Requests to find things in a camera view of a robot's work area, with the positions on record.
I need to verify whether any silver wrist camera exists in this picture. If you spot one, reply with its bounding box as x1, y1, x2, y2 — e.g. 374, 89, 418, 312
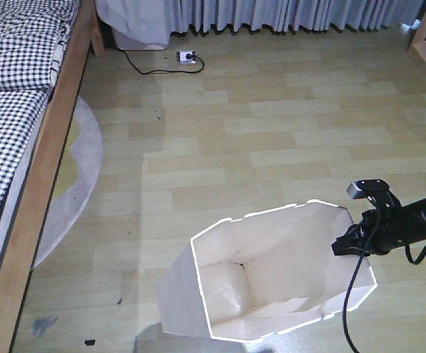
347, 179, 389, 199

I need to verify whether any light grey curtain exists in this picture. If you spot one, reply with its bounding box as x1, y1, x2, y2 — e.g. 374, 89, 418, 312
96, 1, 423, 50

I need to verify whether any floor power socket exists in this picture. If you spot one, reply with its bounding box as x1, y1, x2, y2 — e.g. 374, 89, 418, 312
177, 51, 196, 65

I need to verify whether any round grey rug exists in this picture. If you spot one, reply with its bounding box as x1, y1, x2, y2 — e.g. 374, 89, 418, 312
32, 96, 103, 268

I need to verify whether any wooden bed frame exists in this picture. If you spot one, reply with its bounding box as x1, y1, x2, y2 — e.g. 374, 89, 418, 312
0, 1, 104, 352

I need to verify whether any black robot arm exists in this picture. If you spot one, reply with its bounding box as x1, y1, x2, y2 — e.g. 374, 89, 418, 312
332, 179, 426, 256

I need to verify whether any black power cord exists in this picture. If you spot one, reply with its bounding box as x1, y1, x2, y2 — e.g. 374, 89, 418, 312
105, 46, 205, 76

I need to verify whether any black hanging cable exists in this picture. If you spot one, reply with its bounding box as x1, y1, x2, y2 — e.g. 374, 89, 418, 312
341, 213, 426, 353

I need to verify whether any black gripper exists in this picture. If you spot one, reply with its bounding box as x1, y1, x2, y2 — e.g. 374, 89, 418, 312
331, 207, 404, 256

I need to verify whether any black white checkered bedding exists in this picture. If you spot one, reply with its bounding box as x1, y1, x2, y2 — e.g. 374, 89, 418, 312
0, 0, 82, 254

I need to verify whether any white plastic trash bin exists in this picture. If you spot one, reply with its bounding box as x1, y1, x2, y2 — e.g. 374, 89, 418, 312
157, 199, 377, 343

